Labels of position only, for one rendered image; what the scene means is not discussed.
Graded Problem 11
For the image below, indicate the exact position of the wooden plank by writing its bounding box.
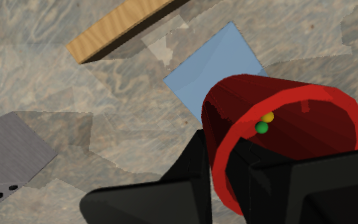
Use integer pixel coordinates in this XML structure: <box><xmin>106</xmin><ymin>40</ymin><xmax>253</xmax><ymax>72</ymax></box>
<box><xmin>66</xmin><ymin>0</ymin><xmax>190</xmax><ymax>64</ymax></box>

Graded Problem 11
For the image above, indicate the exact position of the yellow marble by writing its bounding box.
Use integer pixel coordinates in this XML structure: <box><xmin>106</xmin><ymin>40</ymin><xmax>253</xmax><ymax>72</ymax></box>
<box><xmin>261</xmin><ymin>111</ymin><xmax>274</xmax><ymax>123</ymax></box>

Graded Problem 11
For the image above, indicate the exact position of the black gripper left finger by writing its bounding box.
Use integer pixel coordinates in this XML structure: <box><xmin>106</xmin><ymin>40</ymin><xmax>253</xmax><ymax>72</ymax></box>
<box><xmin>79</xmin><ymin>129</ymin><xmax>213</xmax><ymax>224</ymax></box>

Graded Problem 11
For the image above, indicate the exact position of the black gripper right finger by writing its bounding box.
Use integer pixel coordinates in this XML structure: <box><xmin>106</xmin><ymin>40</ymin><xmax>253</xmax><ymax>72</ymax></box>
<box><xmin>224</xmin><ymin>137</ymin><xmax>358</xmax><ymax>224</ymax></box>

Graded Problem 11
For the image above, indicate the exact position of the green marble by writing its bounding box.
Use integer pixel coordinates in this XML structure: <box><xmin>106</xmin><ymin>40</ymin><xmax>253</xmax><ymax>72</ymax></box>
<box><xmin>255</xmin><ymin>121</ymin><xmax>268</xmax><ymax>134</ymax></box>

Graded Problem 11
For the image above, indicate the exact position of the red cup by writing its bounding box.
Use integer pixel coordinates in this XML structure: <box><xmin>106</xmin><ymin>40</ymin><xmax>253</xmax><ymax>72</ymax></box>
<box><xmin>201</xmin><ymin>73</ymin><xmax>358</xmax><ymax>215</ymax></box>

